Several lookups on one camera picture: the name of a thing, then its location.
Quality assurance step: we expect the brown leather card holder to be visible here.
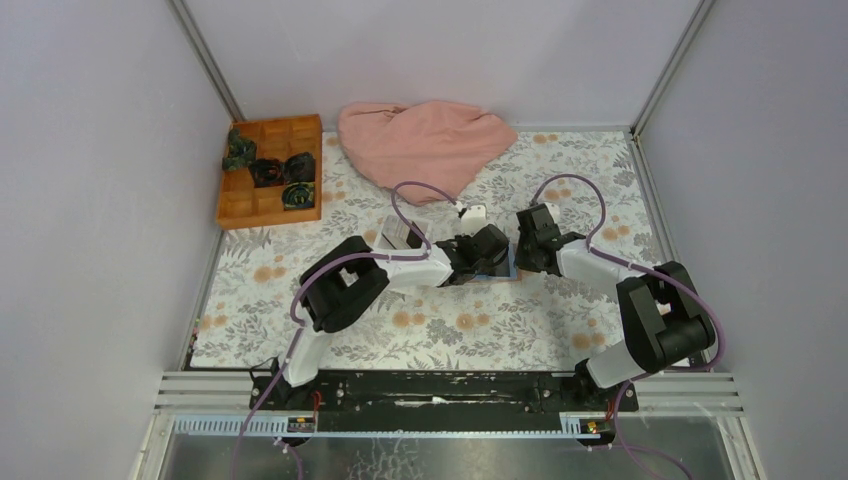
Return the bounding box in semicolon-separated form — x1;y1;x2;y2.
469;258;520;284

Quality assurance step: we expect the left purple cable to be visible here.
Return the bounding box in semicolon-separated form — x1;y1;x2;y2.
228;182;465;480

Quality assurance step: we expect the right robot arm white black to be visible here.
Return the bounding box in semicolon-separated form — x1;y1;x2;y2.
516;204;717;412

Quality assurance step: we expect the white translucent card box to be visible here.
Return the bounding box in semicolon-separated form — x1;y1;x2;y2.
372;214;430;256

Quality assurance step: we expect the floral table mat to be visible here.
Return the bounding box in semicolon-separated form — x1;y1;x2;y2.
189;131;663;371

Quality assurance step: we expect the black rolled sock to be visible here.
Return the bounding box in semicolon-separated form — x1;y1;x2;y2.
283;152;316;184
248;158;285;188

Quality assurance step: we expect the dark patterned rolled sock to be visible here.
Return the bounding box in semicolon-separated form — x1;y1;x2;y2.
281;182;315;211

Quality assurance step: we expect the black rolled sock right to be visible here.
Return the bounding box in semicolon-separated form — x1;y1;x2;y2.
283;152;316;184

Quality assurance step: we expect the green patterned rolled sock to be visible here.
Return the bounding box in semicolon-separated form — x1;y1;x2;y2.
221;128;257;172

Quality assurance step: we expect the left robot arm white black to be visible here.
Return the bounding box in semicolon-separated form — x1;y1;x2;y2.
266;224;510;411

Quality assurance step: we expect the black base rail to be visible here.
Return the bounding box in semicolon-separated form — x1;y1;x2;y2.
249;369;639;434

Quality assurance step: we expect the pink cloth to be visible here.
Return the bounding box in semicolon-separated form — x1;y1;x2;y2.
337;100;518;198

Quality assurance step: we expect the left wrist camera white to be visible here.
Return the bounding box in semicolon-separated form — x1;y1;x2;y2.
458;204;488;236

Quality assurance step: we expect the wooden compartment tray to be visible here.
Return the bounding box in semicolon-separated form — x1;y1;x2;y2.
216;114;323;230

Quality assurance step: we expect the black rolled sock left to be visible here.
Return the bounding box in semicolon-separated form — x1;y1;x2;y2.
248;158;285;188

